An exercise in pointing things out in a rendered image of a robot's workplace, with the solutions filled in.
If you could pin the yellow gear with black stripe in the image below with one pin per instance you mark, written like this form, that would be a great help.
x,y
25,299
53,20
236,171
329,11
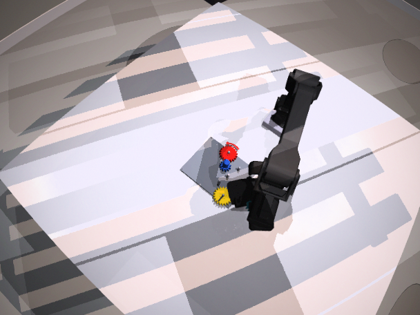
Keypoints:
x,y
218,196

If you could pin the blue gear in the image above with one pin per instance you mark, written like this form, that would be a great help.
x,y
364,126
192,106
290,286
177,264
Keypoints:
x,y
225,165

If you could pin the red gear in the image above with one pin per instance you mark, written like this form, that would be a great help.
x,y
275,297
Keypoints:
x,y
224,153

